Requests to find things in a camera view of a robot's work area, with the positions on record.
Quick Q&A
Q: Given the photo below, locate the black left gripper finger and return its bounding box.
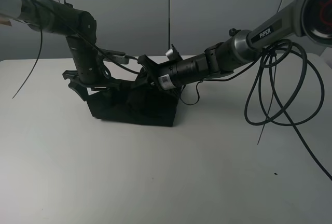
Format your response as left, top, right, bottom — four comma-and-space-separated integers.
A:
68, 82, 89, 102

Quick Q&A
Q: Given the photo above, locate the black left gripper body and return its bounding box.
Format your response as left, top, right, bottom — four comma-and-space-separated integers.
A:
62, 66, 121, 91

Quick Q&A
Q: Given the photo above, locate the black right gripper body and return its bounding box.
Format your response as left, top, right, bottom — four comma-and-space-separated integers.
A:
131, 55, 165, 92

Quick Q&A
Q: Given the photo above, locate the black printed t-shirt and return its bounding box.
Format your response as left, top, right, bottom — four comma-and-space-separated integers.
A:
87, 80, 181, 127

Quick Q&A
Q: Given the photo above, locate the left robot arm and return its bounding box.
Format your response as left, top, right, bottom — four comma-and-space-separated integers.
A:
1, 0, 121, 101

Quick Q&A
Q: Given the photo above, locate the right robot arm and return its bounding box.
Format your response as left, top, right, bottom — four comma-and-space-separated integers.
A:
134, 0, 331, 90

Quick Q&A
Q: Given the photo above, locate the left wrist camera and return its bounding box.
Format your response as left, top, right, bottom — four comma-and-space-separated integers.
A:
99, 49, 129, 65

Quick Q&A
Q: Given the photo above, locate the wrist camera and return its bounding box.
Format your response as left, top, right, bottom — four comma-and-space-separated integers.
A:
99, 49, 129, 65
165, 44, 183, 61

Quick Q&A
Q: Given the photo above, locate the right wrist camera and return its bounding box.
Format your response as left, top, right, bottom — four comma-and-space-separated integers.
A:
165, 44, 183, 61

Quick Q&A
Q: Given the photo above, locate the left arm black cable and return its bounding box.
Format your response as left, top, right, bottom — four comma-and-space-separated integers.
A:
10, 0, 146, 100

